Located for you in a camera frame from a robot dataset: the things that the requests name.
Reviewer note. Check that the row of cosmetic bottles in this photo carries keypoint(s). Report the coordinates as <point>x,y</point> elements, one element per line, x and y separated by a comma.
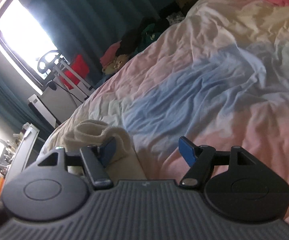
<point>7,150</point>

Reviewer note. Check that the garment steamer stand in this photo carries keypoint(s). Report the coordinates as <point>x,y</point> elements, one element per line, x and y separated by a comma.
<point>59,67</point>

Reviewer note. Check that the white pants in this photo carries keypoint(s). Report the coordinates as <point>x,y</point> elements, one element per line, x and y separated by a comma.
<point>89,132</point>

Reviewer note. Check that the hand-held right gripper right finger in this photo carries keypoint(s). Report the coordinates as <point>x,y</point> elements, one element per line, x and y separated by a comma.
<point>187,151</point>

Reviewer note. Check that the pastel bed blanket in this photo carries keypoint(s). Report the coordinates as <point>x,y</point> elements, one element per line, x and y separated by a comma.
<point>197,80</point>

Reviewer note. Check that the teal curtain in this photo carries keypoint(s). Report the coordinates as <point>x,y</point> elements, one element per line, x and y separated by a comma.
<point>84,10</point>
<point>4,100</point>

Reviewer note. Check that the dark framed window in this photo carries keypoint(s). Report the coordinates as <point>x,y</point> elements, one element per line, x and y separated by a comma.
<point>22,32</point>

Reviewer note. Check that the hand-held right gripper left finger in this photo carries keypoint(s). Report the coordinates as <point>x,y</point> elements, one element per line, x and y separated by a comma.
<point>108,152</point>

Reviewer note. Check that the pink and yellow clothes pile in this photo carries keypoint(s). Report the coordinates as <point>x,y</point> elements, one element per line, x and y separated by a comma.
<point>114,57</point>

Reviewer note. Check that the white panel with black frame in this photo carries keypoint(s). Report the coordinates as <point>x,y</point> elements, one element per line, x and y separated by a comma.
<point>43,110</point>

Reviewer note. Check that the white vanity desk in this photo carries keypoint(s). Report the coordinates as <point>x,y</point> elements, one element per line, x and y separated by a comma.
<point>22,150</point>

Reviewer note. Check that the dark clothes pile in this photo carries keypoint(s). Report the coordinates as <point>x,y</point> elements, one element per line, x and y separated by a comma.
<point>139,35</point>

